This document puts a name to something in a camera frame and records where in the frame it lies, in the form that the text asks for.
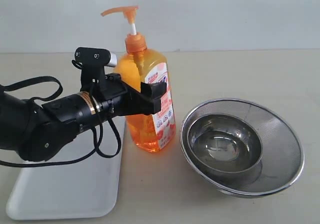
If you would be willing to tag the orange dish soap pump bottle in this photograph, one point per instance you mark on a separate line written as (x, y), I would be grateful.
(146, 70)

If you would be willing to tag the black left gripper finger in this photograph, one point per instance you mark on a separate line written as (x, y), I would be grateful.
(146, 102)

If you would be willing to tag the stainless steel bowl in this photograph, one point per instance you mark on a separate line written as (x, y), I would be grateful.
(225, 147)

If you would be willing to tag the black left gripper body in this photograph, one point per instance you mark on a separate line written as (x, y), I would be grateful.
(115, 96)

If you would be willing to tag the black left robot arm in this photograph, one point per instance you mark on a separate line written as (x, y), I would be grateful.
(38, 132)

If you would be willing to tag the stainless steel mesh colander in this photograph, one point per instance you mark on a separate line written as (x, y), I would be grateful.
(282, 156)

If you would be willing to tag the white rectangular plastic tray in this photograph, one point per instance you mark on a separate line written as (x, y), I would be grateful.
(82, 190)

